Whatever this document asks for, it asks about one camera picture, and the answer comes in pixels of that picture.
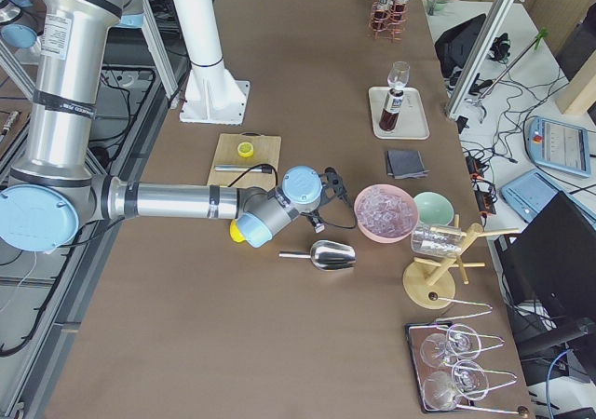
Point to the copper wire bottle basket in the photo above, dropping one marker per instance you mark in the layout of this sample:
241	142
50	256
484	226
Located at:
387	19

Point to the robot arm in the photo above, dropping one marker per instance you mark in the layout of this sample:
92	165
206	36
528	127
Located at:
51	194

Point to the clear wine glass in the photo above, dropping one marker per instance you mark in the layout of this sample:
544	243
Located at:
398	75

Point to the blue teach pendant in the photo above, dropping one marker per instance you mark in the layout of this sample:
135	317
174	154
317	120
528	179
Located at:
559	146

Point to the pink ribbed ice bowl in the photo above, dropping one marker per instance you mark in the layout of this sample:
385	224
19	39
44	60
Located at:
385	213

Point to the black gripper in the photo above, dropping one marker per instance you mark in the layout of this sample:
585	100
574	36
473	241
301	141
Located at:
313	217

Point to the grey folded cloth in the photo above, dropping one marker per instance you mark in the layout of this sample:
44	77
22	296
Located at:
404	164

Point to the wooden glass drying tree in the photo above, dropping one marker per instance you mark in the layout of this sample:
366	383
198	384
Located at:
428	281

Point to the glass tumbler on tree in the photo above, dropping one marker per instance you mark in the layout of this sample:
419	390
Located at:
436	240

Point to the black device on side table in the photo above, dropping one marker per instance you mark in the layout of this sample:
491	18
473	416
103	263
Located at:
454	45

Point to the mint green bowl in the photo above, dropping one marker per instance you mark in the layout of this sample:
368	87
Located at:
434	208

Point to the wine glass on rack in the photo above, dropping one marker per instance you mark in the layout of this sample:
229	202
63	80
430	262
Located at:
466	380
450	345

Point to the cream rabbit tray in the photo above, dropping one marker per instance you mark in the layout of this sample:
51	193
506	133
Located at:
412	121

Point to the black framed mirror tray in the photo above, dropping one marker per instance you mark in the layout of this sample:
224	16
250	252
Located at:
416	333

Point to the half lemon slice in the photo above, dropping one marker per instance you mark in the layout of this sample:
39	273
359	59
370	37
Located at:
245	149

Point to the black monitor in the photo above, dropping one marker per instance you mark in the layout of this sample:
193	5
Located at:
553	261

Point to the aluminium frame post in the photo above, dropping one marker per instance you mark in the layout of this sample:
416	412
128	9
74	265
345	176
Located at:
496	15

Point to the yellow lemon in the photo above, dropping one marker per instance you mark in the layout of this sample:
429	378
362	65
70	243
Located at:
235	233

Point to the bamboo cutting board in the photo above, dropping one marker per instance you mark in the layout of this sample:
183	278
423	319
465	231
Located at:
266	151

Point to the stainless steel ice scoop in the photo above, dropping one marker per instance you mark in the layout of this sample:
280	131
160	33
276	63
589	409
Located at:
326	255

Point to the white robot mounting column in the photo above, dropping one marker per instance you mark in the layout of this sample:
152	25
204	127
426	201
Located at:
212	95

